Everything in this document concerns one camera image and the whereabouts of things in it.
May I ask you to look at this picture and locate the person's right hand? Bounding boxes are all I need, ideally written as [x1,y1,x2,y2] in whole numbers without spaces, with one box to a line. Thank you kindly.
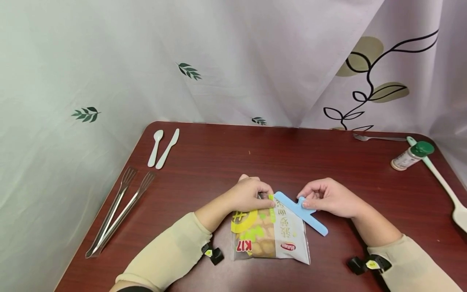
[297,178,365,220]

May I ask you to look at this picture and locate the person's left hand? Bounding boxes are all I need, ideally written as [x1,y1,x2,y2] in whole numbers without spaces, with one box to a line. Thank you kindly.
[228,175,275,213]

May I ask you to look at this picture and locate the blue bag sealing clip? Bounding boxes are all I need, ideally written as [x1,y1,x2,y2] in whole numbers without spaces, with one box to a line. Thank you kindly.
[273,191,329,237]

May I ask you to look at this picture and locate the clear snack bag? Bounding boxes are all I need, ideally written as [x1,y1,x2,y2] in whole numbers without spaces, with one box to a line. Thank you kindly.
[230,195,312,265]

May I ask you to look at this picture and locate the person's left forearm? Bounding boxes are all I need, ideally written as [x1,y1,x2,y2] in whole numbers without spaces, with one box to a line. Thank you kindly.
[109,194,235,292]

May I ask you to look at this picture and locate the person's right forearm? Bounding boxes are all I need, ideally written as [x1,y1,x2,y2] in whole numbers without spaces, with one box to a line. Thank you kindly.
[349,205,465,292]

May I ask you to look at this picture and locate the black wrist band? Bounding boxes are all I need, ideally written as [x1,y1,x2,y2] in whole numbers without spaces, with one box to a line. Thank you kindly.
[201,242,225,266]
[347,254,393,276]

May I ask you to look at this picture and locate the metal fork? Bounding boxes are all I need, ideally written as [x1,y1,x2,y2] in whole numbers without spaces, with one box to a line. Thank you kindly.
[352,133,408,143]

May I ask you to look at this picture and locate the green capped spice bottle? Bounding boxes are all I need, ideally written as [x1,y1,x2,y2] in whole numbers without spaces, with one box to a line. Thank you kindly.
[390,141,435,172]

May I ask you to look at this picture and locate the white plastic knife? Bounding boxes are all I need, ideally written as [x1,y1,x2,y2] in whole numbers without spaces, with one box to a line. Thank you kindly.
[155,128,180,170]

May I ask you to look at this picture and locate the white plastic spoon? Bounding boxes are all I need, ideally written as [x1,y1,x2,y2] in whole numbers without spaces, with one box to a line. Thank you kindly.
[147,129,164,168]

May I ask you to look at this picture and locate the white spatula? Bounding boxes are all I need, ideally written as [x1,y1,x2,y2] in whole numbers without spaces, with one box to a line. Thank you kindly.
[406,136,467,234]

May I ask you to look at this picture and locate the metal tongs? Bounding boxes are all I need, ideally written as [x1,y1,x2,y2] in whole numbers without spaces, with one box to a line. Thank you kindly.
[85,166,157,259]

